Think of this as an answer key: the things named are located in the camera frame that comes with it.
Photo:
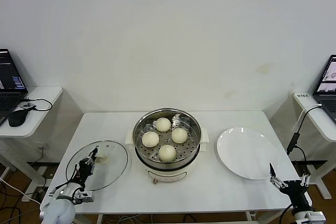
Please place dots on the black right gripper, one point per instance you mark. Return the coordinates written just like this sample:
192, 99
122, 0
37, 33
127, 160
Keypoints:
294, 190

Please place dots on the white wall socket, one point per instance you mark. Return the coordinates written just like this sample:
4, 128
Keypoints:
42, 145

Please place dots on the black floor bar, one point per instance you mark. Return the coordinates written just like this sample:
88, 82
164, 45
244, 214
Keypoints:
315, 162

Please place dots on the white side table with label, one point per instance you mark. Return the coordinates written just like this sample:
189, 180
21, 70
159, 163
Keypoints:
319, 123

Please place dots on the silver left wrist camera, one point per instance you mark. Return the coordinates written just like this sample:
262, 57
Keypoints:
84, 197

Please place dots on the white round plate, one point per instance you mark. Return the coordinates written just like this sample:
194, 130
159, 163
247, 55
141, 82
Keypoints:
248, 153

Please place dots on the white side table with mouse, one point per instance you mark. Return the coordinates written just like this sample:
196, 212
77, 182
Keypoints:
42, 95

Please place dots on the white steamed baozi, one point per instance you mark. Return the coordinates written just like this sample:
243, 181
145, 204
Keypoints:
163, 124
167, 153
179, 135
150, 139

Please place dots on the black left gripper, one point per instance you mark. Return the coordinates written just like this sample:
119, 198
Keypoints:
85, 170

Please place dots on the black laptop with dark screen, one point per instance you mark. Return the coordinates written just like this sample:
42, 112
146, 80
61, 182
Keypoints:
10, 77

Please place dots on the white electric cooker pot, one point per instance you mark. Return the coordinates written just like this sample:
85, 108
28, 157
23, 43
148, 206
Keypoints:
168, 174

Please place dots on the black computer mouse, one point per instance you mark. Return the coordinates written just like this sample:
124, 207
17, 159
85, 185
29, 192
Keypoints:
17, 117

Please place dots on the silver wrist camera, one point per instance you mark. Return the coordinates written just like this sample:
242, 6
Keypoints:
84, 197
313, 218

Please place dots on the white table frame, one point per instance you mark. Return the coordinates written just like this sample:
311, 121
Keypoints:
100, 218

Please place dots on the perforated steel steamer basket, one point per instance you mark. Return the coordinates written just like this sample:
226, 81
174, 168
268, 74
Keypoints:
189, 145

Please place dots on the grey laptop with light screen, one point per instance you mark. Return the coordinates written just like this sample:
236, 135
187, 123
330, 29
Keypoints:
328, 82

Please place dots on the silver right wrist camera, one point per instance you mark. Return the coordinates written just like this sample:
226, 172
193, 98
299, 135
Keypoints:
313, 218

